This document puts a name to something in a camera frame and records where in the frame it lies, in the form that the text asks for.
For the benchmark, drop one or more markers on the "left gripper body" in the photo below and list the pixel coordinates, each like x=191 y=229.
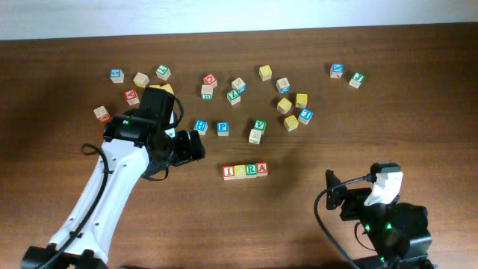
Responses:
x=181 y=149

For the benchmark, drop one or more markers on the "yellow block upper right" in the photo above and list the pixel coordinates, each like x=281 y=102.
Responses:
x=301 y=100

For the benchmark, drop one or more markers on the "green letter Z block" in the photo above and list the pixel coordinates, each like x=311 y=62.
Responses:
x=233 y=97

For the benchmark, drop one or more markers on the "blue letter X block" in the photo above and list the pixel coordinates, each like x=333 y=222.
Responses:
x=337 y=70

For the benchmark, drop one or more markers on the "blue letter block right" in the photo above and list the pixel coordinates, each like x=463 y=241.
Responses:
x=305 y=116

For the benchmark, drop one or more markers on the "red letter A block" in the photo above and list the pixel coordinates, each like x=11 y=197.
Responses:
x=262 y=169

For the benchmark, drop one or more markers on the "wooden block blue side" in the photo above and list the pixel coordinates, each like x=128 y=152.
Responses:
x=239 y=85

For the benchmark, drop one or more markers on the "wooden block blue base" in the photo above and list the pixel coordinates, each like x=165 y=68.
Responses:
x=283 y=85

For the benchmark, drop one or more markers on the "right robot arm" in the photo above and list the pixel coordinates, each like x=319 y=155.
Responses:
x=398 y=231

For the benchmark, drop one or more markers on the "green letter J block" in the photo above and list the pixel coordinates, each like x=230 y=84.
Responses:
x=357 y=79

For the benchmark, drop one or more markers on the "white wooden block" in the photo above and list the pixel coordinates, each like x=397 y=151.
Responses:
x=255 y=136

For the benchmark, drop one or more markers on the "blue block far left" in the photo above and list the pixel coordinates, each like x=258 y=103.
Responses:
x=116 y=76

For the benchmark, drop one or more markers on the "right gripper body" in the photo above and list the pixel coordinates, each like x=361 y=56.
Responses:
x=357 y=207

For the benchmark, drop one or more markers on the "green letter R block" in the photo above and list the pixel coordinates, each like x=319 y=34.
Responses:
x=251 y=170

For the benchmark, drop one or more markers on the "yellow block top centre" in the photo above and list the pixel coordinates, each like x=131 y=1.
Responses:
x=265 y=72

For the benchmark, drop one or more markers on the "blue letter H block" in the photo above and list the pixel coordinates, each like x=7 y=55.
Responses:
x=201 y=126

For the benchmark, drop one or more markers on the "plain wooden block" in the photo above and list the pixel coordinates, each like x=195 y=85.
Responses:
x=141 y=80

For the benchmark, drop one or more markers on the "blue letter P block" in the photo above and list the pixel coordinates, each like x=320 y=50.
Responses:
x=222 y=129

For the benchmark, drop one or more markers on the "wooden block green side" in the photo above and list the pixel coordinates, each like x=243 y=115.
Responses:
x=207 y=92

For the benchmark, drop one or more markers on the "wooden block red side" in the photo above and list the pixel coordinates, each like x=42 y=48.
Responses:
x=102 y=114

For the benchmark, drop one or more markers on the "red letter Y block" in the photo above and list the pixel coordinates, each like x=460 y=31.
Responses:
x=131 y=97

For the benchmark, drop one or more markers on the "green letter V block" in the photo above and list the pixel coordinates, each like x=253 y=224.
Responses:
x=260 y=125

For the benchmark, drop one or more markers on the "yellow block centre right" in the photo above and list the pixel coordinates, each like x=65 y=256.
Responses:
x=284 y=105

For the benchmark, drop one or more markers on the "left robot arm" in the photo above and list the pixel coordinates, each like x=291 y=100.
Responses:
x=137 y=144

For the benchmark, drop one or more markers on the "yellow letter C block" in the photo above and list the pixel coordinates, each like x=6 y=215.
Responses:
x=240 y=171

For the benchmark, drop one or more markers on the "red letter I block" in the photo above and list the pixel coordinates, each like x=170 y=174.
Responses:
x=228 y=172

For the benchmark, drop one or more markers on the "yellow block right pair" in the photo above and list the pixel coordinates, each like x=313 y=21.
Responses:
x=168 y=88

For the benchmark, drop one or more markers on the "red letter G block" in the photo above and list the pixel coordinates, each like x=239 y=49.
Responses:
x=210 y=80

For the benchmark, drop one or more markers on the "green letter L block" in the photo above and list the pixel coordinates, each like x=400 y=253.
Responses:
x=163 y=72

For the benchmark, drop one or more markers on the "yellow block lower right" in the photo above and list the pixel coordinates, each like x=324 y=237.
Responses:
x=291 y=123

